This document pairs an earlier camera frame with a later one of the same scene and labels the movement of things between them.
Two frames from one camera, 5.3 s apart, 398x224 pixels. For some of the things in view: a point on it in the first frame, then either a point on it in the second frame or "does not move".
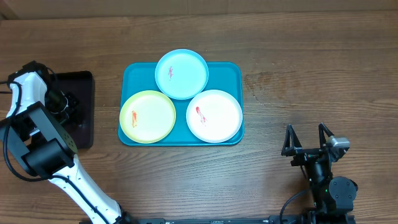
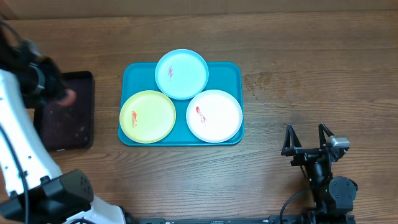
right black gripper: [293, 147] does not move
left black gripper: [70, 114] to [51, 70]
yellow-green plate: [147, 117] does not move
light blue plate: [181, 74] does not move
